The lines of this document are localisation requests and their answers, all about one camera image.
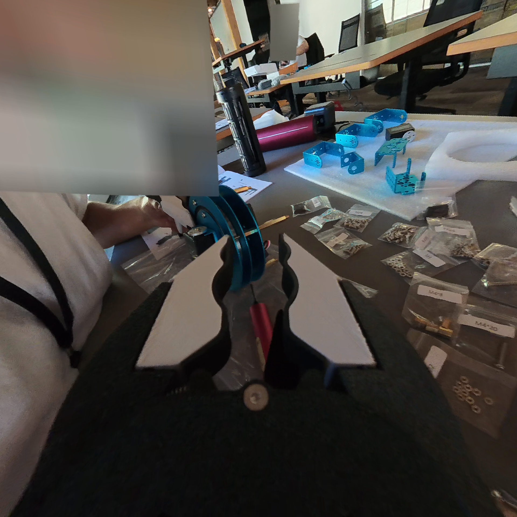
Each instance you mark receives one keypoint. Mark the large clear plastic bag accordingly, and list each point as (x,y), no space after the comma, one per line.
(145,266)

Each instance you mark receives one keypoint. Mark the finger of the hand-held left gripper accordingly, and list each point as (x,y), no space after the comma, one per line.
(177,212)

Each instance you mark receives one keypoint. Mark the dark grey desk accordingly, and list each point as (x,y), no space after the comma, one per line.
(278,190)

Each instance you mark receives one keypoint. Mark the small black box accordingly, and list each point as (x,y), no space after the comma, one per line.
(398,132)

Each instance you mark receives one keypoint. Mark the person's white shirt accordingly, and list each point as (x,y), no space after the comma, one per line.
(32,282)

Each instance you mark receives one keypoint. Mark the white instruction sheet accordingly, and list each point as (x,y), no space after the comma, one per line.
(161,250)
(250,181)

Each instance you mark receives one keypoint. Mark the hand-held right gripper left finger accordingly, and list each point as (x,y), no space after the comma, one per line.
(181,319)

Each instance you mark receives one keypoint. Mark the white plastic bag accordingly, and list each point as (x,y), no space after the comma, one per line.
(270,119)

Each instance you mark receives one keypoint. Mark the person's left forearm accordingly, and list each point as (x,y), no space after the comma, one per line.
(109,222)

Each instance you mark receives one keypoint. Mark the small blue metal bracket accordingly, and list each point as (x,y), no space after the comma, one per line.
(389,149)
(352,163)
(404,183)

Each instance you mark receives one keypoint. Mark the magenta metal cylinder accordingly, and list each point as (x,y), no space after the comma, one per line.
(282,135)

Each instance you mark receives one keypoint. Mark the large blue U bracket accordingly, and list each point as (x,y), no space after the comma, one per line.
(319,155)
(355,133)
(383,117)

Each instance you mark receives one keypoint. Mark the black office chair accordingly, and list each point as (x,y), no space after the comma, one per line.
(349,32)
(444,10)
(375,24)

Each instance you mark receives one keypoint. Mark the person's left hand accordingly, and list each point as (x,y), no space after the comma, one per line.
(155,214)

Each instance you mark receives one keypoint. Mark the white foam sheet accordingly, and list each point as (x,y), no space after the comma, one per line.
(424,190)

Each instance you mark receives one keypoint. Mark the pink screwdriver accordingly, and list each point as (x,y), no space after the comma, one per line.
(260,323)

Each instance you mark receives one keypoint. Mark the grey electronic device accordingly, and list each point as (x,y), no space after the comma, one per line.
(319,113)

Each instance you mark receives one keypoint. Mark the group of small screw bags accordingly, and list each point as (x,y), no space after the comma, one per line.
(436,307)

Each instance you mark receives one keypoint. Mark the black servo with silver horn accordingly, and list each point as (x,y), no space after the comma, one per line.
(198,242)

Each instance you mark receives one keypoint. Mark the white foam cutout frame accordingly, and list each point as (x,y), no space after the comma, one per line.
(444,161)

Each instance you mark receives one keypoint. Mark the blue robot arm turntable base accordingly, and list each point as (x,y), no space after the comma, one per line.
(238,226)

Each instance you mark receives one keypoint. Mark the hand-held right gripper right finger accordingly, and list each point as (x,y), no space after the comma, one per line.
(331,319)

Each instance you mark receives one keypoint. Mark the black patterned bottle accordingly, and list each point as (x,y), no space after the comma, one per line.
(242,129)

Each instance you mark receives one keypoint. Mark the orange-edged grey table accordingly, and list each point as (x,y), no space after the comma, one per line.
(484,36)
(238,50)
(363,52)

